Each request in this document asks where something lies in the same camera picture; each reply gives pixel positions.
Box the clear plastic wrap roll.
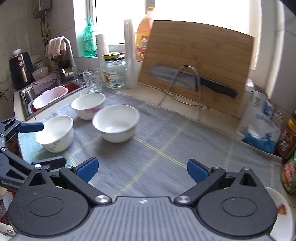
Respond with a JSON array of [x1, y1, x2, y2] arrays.
[[96, 34, 108, 70]]

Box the pink checked rag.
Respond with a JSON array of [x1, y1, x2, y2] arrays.
[[46, 36, 67, 58]]

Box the white floral bowl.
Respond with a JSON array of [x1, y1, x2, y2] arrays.
[[92, 105, 140, 143], [35, 115, 74, 153], [71, 93, 106, 120]]

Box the white floral plate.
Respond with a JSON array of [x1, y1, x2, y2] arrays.
[[264, 186, 295, 241]]

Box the steel sink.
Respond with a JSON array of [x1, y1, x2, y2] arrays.
[[20, 77, 86, 121]]

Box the green soap pump bottle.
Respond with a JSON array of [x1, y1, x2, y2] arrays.
[[83, 18, 97, 57]]

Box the translucent bowl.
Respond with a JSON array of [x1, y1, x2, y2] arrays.
[[32, 67, 49, 80]]

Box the black handled kitchen knife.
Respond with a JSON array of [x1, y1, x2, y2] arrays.
[[147, 65, 238, 99]]

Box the dark vinegar bottle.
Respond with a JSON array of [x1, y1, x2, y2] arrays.
[[276, 118, 296, 160]]

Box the glass jar with yellow lid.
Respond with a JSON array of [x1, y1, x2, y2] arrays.
[[103, 53, 127, 89]]

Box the stack of white dishes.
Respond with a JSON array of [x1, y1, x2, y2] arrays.
[[31, 55, 45, 68]]

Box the bamboo cutting board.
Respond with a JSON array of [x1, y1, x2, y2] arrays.
[[138, 20, 255, 121]]

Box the pink white basin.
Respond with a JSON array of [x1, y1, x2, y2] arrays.
[[32, 86, 69, 109]]

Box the pink scalloped cloth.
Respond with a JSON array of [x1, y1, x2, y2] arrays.
[[32, 74, 61, 95]]

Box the green lidded sauce jar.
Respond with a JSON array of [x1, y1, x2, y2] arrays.
[[280, 156, 296, 195]]

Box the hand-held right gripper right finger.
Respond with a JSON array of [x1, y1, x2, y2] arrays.
[[174, 159, 264, 207]]

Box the wall water heater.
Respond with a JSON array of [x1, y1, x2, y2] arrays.
[[33, 0, 53, 12]]

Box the small white dish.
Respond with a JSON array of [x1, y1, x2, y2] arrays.
[[10, 45, 23, 56]]

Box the red basin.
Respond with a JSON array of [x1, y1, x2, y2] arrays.
[[30, 83, 82, 113]]

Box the steel faucet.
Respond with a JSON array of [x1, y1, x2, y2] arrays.
[[50, 37, 78, 80]]

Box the metal wire stand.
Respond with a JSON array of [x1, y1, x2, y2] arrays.
[[158, 65, 210, 109]]

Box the tall stack of plastic cups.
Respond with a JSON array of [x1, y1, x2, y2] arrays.
[[124, 20, 137, 89]]

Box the white blue salt bag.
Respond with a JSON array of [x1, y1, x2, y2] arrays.
[[237, 90, 281, 154]]

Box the black air fryer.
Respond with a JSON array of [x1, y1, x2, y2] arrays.
[[9, 52, 35, 90]]

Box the clear glass cup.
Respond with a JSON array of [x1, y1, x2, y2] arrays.
[[83, 68, 103, 93]]

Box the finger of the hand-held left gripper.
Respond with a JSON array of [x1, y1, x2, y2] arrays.
[[0, 117, 44, 139], [0, 148, 67, 180]]

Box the grey green checked towel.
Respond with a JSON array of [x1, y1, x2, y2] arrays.
[[17, 89, 284, 200]]

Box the orange liquid bottle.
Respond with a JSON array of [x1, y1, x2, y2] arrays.
[[135, 7, 155, 62]]

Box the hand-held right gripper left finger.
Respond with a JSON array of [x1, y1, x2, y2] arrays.
[[28, 157, 113, 207]]

